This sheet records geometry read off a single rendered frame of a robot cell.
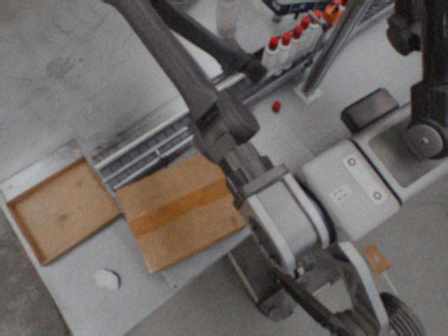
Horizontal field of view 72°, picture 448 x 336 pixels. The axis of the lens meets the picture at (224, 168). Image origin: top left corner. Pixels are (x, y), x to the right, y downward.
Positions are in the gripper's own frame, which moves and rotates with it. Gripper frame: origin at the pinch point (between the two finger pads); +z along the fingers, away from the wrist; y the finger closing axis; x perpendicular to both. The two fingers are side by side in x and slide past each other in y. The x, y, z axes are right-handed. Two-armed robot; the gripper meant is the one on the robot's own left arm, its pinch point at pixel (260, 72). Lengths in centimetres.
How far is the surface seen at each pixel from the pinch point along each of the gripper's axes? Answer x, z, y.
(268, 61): -5.3, -4.1, -0.9
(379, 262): 37, 89, -109
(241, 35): -2.9, 9.5, 21.3
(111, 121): 51, -27, 22
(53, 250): 83, -53, -9
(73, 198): 71, -44, 3
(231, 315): 109, 33, -76
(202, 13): 2.4, 5.3, 40.1
